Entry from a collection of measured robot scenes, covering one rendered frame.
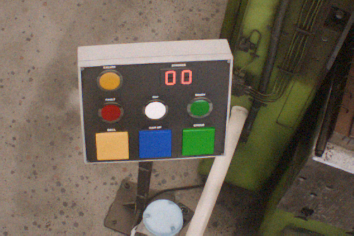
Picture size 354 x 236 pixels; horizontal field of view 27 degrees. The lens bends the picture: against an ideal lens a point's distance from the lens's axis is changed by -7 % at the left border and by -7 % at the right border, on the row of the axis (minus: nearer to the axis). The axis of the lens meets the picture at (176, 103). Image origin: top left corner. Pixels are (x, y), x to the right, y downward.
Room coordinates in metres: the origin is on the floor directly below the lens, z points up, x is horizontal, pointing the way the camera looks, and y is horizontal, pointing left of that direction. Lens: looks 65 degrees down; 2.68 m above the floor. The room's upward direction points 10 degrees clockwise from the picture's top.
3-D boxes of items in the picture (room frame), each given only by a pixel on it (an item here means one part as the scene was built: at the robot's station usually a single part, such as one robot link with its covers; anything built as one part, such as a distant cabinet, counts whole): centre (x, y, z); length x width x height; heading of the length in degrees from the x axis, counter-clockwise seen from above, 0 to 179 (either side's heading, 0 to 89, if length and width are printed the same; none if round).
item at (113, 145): (0.65, 0.13, 1.01); 0.07 x 0.05 x 0.07; 105
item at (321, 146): (0.94, -0.42, 0.93); 0.40 x 0.03 x 0.03; 170
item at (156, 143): (0.68, 0.03, 1.01); 0.07 x 0.05 x 0.07; 105
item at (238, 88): (0.97, -0.16, 0.80); 0.06 x 0.03 x 0.14; 80
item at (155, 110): (0.72, 0.04, 1.09); 0.05 x 0.03 x 0.04; 80
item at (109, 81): (0.74, 0.15, 1.16); 0.05 x 0.03 x 0.04; 80
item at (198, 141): (0.70, -0.07, 1.01); 0.07 x 0.05 x 0.07; 105
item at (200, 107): (0.75, -0.05, 1.09); 0.05 x 0.03 x 0.04; 80
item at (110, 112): (0.70, 0.14, 1.09); 0.05 x 0.03 x 0.04; 80
